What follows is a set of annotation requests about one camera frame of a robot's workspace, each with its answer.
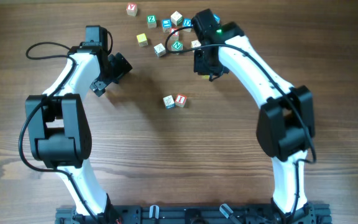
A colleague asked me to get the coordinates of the white block blue edge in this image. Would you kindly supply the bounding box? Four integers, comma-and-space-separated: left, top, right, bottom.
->
163, 95, 175, 109

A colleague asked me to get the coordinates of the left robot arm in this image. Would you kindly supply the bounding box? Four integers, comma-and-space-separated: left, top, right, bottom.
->
18, 26, 132, 223

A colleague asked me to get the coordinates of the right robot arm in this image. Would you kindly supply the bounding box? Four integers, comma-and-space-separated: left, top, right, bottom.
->
191, 9, 316, 223

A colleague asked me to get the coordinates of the white picture block yellow side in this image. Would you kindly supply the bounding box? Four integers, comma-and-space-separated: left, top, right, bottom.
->
191, 40, 201, 51

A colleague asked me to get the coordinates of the green N letter block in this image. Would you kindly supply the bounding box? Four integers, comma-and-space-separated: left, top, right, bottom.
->
171, 40, 183, 52

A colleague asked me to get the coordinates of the yellow top block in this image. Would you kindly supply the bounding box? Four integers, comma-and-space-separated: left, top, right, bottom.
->
136, 33, 148, 47

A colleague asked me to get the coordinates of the blue D letter block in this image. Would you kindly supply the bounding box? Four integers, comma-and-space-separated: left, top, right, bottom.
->
182, 18, 193, 32

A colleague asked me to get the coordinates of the blue picture block far right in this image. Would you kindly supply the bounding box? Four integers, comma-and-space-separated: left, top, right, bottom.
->
213, 14, 220, 24

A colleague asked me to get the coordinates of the red I letter block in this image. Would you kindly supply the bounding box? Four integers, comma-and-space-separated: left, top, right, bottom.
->
169, 28, 180, 41

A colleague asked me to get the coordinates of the white block blue side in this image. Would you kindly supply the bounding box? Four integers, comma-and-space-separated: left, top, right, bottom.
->
154, 43, 167, 57

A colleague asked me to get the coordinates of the white and green block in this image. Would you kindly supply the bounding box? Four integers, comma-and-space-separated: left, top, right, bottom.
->
170, 11, 183, 26

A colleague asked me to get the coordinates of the green Z letter block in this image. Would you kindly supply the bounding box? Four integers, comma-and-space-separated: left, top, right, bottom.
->
147, 15, 157, 29

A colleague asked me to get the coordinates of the red Y letter block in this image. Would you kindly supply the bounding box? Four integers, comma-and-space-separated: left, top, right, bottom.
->
126, 2, 138, 17

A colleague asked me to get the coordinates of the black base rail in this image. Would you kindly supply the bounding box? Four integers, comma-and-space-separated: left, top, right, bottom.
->
55, 203, 333, 224

